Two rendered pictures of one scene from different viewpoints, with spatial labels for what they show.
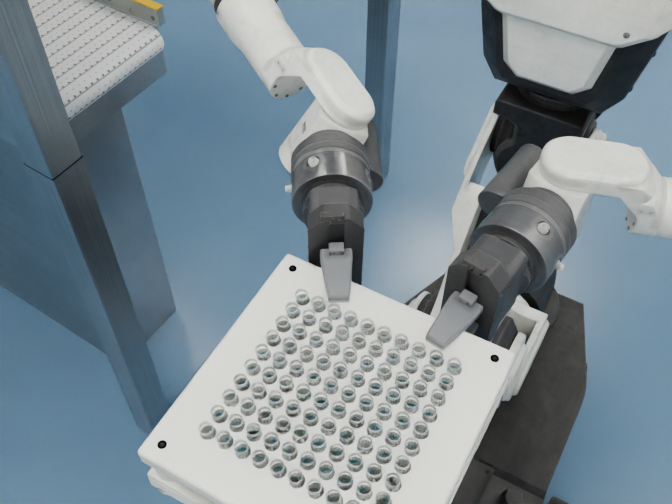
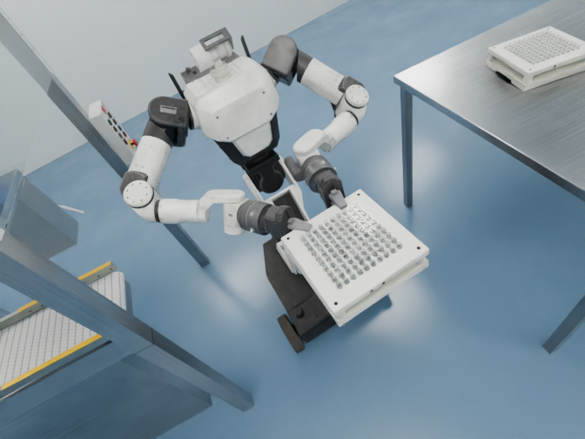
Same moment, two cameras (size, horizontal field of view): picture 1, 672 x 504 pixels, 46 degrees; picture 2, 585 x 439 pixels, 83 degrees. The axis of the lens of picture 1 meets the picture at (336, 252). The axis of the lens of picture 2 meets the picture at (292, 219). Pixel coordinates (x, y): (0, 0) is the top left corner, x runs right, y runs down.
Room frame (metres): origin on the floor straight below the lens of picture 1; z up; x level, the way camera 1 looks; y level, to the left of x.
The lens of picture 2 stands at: (0.06, 0.36, 1.69)
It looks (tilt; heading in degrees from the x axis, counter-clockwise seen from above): 47 degrees down; 319
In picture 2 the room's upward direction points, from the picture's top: 23 degrees counter-clockwise
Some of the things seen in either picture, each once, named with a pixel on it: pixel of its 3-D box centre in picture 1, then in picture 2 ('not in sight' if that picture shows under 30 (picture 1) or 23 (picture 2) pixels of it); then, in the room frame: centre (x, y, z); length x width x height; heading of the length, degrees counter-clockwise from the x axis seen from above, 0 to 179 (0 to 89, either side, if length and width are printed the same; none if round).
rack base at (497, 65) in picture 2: not in sight; (535, 63); (0.11, -1.11, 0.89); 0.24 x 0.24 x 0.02; 43
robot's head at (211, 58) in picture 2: not in sight; (211, 57); (0.88, -0.30, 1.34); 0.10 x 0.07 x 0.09; 61
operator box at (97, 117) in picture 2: not in sight; (114, 132); (1.67, -0.20, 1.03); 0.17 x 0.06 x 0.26; 146
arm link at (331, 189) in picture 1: (330, 216); (272, 221); (0.56, 0.01, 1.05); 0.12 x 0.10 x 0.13; 3
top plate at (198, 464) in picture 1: (334, 405); (349, 245); (0.33, 0.00, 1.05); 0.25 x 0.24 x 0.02; 151
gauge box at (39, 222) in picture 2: not in sight; (16, 230); (1.17, 0.37, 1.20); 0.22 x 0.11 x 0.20; 56
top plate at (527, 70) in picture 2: not in sight; (539, 50); (0.11, -1.11, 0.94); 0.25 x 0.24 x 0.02; 133
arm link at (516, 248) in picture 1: (500, 271); (326, 184); (0.48, -0.16, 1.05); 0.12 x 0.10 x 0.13; 143
